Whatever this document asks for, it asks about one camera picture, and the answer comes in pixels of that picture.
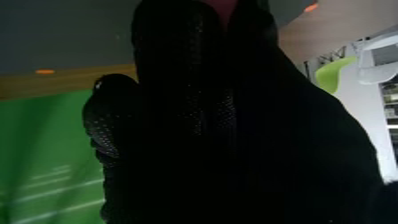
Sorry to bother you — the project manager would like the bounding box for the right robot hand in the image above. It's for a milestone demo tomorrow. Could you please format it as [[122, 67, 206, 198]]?
[[81, 0, 398, 224]]

